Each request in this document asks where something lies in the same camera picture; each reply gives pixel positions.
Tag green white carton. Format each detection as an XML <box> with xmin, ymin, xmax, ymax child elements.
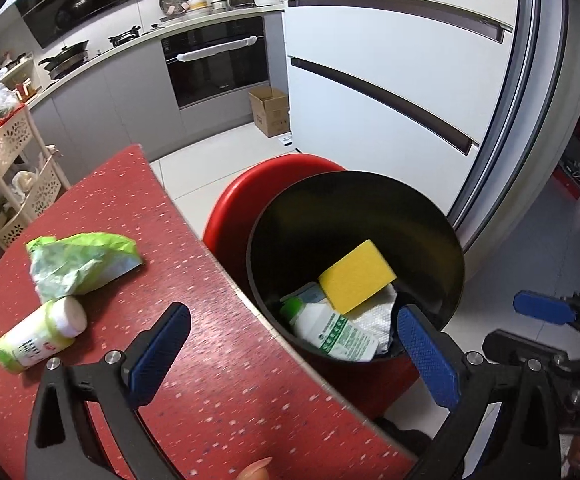
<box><xmin>279</xmin><ymin>283</ymin><xmax>379</xmax><ymax>362</ymax></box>

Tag green white bottle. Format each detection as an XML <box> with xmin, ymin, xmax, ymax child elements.
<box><xmin>0</xmin><ymin>297</ymin><xmax>87</xmax><ymax>374</ymax></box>

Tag yellow sponge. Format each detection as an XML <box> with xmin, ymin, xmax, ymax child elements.
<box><xmin>319</xmin><ymin>240</ymin><xmax>396</xmax><ymax>314</ymax></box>

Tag green white plastic bag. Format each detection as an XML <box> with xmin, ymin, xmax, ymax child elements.
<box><xmin>25</xmin><ymin>232</ymin><xmax>142</xmax><ymax>304</ymax></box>

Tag white textured cloth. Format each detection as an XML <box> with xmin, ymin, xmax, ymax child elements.
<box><xmin>345</xmin><ymin>285</ymin><xmax>397</xmax><ymax>356</ymax></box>

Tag black trash bin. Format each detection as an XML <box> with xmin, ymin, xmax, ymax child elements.
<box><xmin>245</xmin><ymin>170</ymin><xmax>465</xmax><ymax>356</ymax></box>

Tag grey kitchen cabinets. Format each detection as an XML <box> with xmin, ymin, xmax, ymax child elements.
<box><xmin>32</xmin><ymin>6</ymin><xmax>287</xmax><ymax>179</ymax></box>

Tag right human hand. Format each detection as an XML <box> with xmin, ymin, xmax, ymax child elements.
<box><xmin>567</xmin><ymin>436</ymin><xmax>580</xmax><ymax>476</ymax></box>

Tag left human hand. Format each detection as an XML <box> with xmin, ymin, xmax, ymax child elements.
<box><xmin>237</xmin><ymin>457</ymin><xmax>273</xmax><ymax>480</ymax></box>

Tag red chair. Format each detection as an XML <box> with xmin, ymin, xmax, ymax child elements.
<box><xmin>203</xmin><ymin>154</ymin><xmax>418</xmax><ymax>419</ymax></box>

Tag beige plastic storage rack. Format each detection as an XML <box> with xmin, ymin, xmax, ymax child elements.
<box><xmin>0</xmin><ymin>106</ymin><xmax>71</xmax><ymax>249</ymax></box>

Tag white refrigerator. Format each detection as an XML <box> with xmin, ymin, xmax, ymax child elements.
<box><xmin>284</xmin><ymin>0</ymin><xmax>580</xmax><ymax>270</ymax></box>

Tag brown cardboard box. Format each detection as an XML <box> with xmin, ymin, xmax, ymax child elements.
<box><xmin>249</xmin><ymin>86</ymin><xmax>290</xmax><ymax>138</ymax></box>

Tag black built-in oven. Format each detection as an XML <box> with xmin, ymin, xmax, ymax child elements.
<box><xmin>162</xmin><ymin>18</ymin><xmax>268</xmax><ymax>107</ymax></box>

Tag black frying pan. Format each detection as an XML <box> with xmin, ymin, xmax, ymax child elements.
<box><xmin>38</xmin><ymin>40</ymin><xmax>88</xmax><ymax>80</ymax></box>

